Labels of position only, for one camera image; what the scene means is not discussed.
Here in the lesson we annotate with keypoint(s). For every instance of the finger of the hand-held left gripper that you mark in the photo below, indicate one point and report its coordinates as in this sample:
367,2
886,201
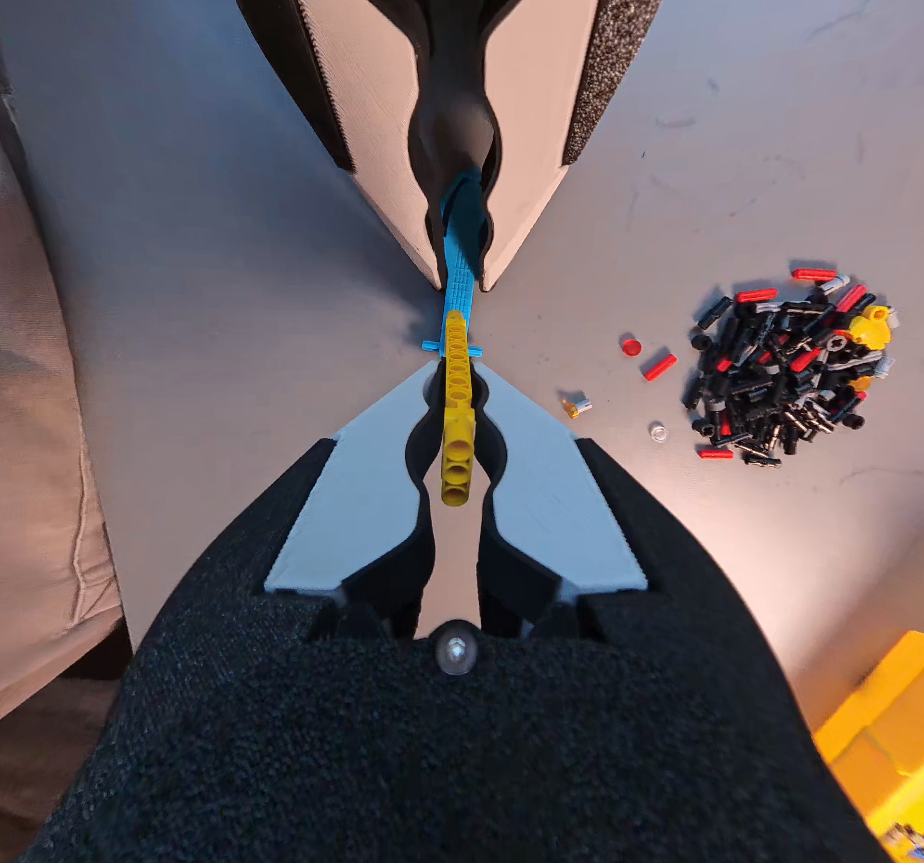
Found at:
534,84
368,84

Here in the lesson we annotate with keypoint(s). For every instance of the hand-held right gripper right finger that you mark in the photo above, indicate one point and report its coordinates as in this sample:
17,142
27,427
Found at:
563,509

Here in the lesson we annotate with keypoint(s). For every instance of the yellow plastic parts bin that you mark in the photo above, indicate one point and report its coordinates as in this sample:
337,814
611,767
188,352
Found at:
881,733

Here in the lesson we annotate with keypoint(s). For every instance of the pile of small connector pins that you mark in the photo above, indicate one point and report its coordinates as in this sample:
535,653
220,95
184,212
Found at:
787,372

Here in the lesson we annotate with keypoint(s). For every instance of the red round stud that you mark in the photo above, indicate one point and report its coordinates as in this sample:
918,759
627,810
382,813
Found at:
631,347

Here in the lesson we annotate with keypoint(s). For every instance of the grey desk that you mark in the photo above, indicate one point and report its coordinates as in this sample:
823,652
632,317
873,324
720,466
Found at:
216,228

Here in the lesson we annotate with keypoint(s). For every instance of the red connector pin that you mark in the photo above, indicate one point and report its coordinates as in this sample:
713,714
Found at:
659,367

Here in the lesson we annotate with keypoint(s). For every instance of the clear round stud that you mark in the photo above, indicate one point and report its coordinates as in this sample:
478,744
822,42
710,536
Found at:
658,432

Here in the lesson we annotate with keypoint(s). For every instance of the yellow perforated brick beam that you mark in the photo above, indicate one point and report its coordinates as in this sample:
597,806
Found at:
457,444

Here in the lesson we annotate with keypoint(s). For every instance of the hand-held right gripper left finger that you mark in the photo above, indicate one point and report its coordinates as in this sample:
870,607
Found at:
354,509

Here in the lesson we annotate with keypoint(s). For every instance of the blue brick separator tool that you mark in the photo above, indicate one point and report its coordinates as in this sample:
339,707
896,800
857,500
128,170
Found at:
458,264

